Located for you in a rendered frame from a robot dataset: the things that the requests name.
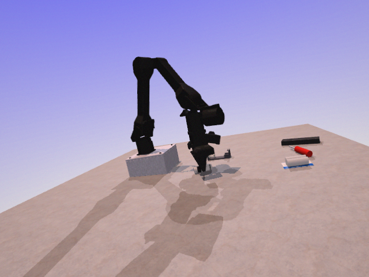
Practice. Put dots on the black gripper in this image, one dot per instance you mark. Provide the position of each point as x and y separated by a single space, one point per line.
200 152

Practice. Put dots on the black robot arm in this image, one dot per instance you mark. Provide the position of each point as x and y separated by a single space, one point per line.
186 95

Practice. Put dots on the red screwdriver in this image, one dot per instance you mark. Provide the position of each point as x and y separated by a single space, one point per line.
302 151

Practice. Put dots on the white and black battery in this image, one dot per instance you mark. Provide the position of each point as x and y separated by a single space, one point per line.
198 169

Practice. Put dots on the black rectangular bar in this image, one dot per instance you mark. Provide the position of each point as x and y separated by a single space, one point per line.
303 140

